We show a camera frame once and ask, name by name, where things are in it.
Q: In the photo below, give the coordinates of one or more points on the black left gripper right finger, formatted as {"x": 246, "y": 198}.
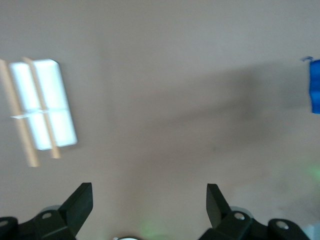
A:
{"x": 220, "y": 212}

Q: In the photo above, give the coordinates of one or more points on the blue microfibre towel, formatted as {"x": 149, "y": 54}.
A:
{"x": 315, "y": 87}

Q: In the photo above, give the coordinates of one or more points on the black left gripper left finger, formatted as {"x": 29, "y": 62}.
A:
{"x": 75, "y": 210}

